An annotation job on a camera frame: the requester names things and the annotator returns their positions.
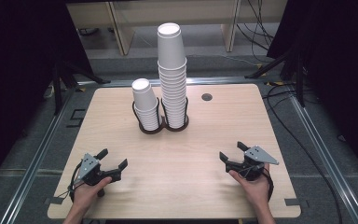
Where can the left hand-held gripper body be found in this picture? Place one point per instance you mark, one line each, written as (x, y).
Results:
(88, 168)

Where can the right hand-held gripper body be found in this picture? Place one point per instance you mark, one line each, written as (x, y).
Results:
(254, 158)

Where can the black double cup holder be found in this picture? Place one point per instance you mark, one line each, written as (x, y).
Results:
(161, 127)

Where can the tall stack of paper cups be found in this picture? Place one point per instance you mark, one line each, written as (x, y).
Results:
(174, 99)

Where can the person's left hand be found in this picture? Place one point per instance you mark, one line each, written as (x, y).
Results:
(88, 193)

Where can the person's right hand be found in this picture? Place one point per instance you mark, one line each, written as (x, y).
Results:
(256, 189)

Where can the dark round table grommet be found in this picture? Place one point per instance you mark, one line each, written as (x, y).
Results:
(207, 97)

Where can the short stack of paper cups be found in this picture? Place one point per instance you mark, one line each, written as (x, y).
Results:
(146, 105)

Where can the black tripod stand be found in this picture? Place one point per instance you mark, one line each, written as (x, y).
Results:
(292, 65)
(62, 77)

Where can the black curtain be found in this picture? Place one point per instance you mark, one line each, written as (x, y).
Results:
(18, 77)
(338, 62)

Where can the beige wooden desk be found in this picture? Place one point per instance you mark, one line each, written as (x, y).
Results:
(121, 18)

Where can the metal floor rail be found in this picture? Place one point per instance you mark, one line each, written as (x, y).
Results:
(326, 158)
(34, 165)
(217, 81)

